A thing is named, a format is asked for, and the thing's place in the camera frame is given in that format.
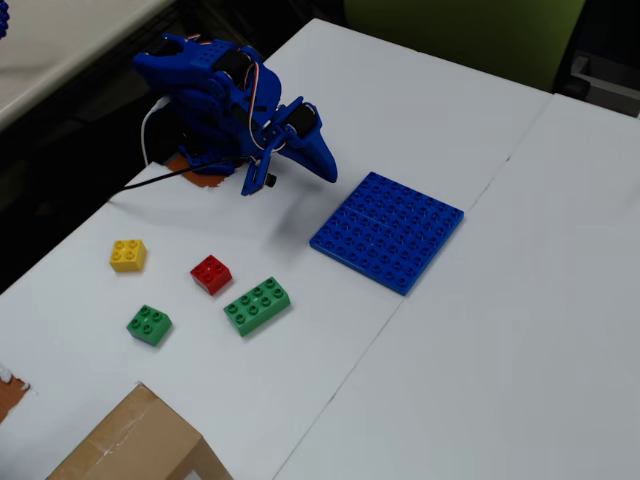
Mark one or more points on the white side table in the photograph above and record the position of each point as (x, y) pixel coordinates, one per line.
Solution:
(60, 40)

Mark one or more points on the yellow 2x2 block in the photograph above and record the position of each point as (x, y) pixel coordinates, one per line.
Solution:
(127, 255)

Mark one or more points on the green 2x4 block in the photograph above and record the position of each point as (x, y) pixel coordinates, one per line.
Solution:
(256, 306)

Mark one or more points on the blue 8x8 base plate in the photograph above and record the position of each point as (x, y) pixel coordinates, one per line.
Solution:
(387, 232)

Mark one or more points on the brown cardboard box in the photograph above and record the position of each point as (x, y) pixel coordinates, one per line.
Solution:
(135, 440)

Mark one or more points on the red 2x2 block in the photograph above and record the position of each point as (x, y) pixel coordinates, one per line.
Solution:
(211, 274)

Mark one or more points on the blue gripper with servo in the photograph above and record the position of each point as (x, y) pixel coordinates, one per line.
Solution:
(314, 145)

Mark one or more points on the green 2x2 block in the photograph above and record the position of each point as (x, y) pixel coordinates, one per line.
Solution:
(149, 325)

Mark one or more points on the green chair back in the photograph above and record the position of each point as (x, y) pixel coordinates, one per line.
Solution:
(450, 30)

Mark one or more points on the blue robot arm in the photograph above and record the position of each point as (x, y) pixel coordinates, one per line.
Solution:
(200, 100)

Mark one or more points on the blue beaded object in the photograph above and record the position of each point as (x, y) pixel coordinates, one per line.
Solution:
(4, 20)

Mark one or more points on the blue wrist camera module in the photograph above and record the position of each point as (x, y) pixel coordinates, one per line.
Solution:
(255, 177)

